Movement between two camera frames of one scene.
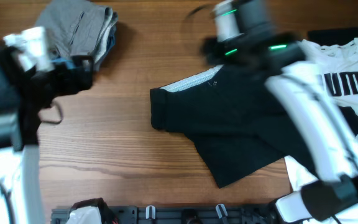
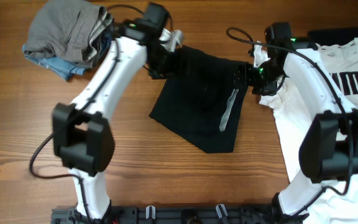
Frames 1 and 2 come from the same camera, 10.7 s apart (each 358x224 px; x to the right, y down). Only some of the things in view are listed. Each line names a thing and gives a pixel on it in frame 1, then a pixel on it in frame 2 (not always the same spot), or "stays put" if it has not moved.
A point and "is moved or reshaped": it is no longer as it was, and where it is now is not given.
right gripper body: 220,53 to 263,79
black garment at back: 334,36 stays put
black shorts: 237,127 is moved or reshaped
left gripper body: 41,90 to 167,65
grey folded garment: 78,28 stays put
